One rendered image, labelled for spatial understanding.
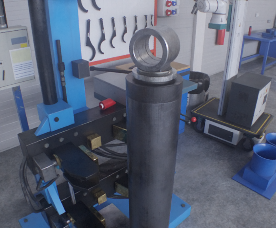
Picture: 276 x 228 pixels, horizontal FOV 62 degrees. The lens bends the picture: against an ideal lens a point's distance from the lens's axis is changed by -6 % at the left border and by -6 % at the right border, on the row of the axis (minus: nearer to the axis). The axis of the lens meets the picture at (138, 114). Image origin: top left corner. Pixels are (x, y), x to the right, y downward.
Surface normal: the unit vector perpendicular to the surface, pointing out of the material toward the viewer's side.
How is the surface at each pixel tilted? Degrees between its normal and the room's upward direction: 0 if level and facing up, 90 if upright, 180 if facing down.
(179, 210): 0
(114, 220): 0
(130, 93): 90
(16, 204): 0
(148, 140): 90
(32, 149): 90
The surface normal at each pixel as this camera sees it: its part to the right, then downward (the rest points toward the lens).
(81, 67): 0.66, 0.34
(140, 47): 0.88, 0.18
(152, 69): -0.48, 0.40
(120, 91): -0.75, 0.30
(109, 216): 0.00, -0.89
